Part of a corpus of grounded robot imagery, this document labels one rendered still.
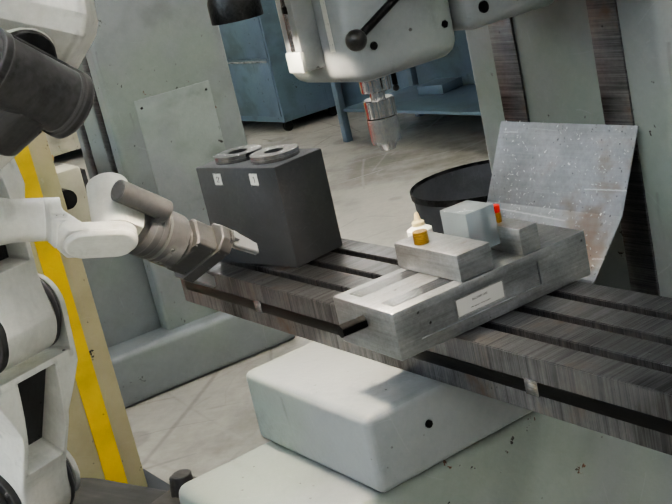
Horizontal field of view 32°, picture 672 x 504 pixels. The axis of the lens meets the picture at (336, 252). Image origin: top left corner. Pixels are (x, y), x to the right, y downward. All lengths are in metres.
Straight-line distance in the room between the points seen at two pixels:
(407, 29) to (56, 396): 0.90
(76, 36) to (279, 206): 0.56
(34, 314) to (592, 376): 0.97
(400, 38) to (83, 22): 0.44
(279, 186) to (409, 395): 0.54
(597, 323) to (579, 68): 0.55
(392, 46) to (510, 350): 0.46
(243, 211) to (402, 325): 0.66
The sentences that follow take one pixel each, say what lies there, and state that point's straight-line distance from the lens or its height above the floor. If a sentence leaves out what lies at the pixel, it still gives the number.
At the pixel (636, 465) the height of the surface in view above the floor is 0.58.
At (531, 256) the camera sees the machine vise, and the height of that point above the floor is 1.03.
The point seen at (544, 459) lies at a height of 0.68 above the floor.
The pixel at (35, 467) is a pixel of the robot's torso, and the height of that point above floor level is 0.75.
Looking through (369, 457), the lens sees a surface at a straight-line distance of 1.68.
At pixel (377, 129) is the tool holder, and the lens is 1.79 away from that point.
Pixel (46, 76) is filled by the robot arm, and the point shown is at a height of 1.43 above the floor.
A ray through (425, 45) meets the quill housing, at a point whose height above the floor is 1.34.
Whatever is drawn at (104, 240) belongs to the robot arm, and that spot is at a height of 1.16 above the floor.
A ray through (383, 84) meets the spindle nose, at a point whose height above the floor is 1.29.
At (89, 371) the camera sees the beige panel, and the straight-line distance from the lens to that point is 3.52.
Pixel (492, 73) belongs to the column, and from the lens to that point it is 2.16.
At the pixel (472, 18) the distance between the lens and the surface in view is 1.76.
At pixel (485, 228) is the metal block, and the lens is 1.70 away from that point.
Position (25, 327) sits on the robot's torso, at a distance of 2.02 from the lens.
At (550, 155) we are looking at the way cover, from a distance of 2.06.
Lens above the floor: 1.55
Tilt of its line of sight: 16 degrees down
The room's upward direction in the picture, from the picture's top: 13 degrees counter-clockwise
